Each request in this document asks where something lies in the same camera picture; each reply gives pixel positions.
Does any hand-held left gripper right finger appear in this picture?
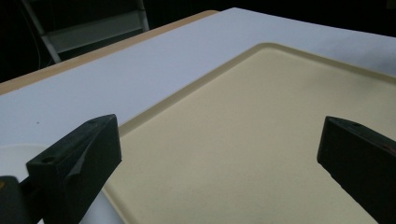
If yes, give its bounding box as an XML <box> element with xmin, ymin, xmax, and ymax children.
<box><xmin>317</xmin><ymin>116</ymin><xmax>396</xmax><ymax>224</ymax></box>

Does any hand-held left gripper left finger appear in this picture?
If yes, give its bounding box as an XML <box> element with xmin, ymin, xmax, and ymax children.
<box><xmin>19</xmin><ymin>113</ymin><xmax>122</xmax><ymax>224</ymax></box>

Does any white plate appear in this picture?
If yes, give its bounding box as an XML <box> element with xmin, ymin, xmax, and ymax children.
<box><xmin>0</xmin><ymin>143</ymin><xmax>57</xmax><ymax>182</ymax></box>

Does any beige plastic tray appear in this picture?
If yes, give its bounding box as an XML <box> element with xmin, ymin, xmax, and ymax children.
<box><xmin>102</xmin><ymin>42</ymin><xmax>396</xmax><ymax>224</ymax></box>

